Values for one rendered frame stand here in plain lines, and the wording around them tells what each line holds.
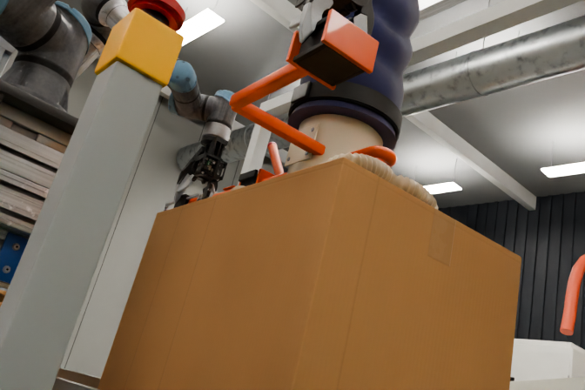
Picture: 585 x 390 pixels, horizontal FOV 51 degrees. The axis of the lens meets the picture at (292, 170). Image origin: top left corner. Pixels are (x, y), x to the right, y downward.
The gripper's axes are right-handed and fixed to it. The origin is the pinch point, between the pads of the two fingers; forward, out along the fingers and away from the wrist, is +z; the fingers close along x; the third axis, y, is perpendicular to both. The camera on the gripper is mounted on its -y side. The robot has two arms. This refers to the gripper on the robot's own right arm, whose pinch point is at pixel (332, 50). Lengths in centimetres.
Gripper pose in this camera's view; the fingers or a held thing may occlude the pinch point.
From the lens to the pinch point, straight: 84.2
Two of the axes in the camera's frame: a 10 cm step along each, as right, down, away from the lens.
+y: -5.9, 1.9, 7.9
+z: -2.2, 9.0, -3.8
